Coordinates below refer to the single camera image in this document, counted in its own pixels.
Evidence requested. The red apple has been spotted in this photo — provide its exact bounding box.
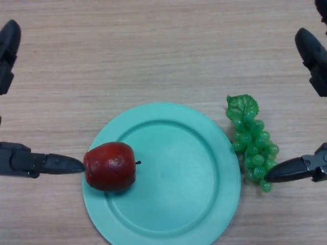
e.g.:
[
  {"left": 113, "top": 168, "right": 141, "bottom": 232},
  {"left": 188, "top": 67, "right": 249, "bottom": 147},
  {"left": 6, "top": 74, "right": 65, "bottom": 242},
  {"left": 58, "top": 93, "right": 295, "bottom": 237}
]
[{"left": 83, "top": 142, "right": 142, "bottom": 193}]

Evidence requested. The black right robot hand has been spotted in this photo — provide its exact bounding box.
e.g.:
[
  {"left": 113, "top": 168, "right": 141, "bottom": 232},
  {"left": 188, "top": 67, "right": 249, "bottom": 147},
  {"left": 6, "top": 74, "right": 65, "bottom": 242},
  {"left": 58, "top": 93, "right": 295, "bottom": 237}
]
[{"left": 264, "top": 0, "right": 327, "bottom": 183}]

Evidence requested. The green round plate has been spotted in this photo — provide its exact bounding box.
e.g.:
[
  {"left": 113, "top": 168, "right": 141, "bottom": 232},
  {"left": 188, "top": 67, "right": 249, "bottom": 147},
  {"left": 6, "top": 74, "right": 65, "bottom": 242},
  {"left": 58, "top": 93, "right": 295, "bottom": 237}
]
[{"left": 81, "top": 103, "right": 241, "bottom": 245}]

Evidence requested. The green plastic grape bunch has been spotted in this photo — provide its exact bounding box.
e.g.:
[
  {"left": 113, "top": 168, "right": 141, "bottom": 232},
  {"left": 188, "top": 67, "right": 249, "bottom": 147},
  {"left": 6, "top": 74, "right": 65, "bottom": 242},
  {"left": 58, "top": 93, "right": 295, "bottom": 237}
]
[{"left": 225, "top": 94, "right": 280, "bottom": 193}]

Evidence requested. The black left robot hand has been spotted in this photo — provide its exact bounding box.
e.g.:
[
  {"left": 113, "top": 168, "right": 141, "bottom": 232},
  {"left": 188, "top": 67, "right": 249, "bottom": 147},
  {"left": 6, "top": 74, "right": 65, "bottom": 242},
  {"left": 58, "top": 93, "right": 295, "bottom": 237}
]
[{"left": 0, "top": 19, "right": 86, "bottom": 179}]

